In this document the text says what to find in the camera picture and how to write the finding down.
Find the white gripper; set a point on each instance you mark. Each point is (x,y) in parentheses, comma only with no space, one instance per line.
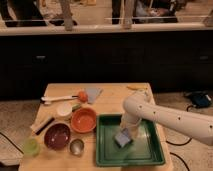
(131,123)

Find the blue sponge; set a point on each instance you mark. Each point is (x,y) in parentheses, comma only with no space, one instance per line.
(122,138)

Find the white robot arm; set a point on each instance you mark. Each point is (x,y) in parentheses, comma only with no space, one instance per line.
(138,106)

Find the green plastic tray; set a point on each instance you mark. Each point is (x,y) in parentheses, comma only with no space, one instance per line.
(145,150)

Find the yellow banana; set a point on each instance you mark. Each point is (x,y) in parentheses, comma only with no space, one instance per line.
(136,87)

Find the orange bowl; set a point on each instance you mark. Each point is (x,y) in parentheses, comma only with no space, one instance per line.
(83,120)

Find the grey blue cloth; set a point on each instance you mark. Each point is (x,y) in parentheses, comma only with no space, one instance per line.
(93,93)

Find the orange ball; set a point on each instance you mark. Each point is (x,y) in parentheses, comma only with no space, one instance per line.
(82,96)

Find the green small object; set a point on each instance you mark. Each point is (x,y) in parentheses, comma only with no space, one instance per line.
(76,107)

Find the small metal cup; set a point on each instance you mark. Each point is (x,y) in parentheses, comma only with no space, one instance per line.
(77,147)

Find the white small bowl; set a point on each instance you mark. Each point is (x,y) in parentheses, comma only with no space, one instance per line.
(64,110)

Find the wooden table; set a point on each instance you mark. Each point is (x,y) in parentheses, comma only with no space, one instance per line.
(108,102)

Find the maroon bowl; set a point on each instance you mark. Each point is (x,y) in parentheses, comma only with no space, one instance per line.
(57,136)

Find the blue bag on floor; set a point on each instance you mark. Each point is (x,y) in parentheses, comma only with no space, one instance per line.
(201,100)

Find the black and white brush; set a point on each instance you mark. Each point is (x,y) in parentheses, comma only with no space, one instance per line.
(38,127)

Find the green plastic cup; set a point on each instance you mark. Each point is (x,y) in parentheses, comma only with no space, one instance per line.
(31,147)

